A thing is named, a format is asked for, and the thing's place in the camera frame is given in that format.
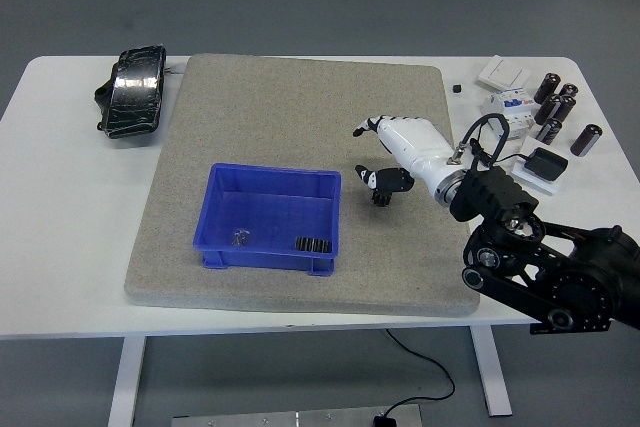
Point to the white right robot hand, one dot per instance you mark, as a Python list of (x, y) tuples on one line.
[(415, 142)]

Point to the small black gear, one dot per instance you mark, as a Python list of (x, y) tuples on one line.
[(381, 199)]

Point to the large black gear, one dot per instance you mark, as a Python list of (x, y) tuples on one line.
[(312, 245)]

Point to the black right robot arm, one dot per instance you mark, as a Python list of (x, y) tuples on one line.
[(500, 197)]

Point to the blue plastic box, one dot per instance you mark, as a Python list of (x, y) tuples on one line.
[(270, 212)]

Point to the small black cube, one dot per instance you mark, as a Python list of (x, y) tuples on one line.
[(457, 89)]

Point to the white circuit breaker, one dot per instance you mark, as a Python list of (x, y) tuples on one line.
[(520, 122)]

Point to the black power adapter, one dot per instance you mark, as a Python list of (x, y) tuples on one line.
[(546, 163)]

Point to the black cylindrical capacitor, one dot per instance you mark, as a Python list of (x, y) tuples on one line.
[(565, 107), (546, 109), (546, 88), (586, 139), (569, 89), (549, 131)]

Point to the grey-brown foam mat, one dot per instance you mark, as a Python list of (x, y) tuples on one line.
[(280, 112)]

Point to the small metal screws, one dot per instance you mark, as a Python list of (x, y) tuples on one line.
[(240, 237)]

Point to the white table leg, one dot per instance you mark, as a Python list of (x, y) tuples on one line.
[(492, 372), (125, 382)]

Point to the black floor plug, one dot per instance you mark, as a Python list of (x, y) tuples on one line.
[(384, 420)]

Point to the black wrapped device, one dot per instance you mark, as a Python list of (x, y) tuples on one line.
[(135, 92)]

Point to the silver metal floor plate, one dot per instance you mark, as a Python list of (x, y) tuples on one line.
[(275, 419)]

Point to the white wall switch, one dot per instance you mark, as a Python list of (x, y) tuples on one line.
[(502, 72)]

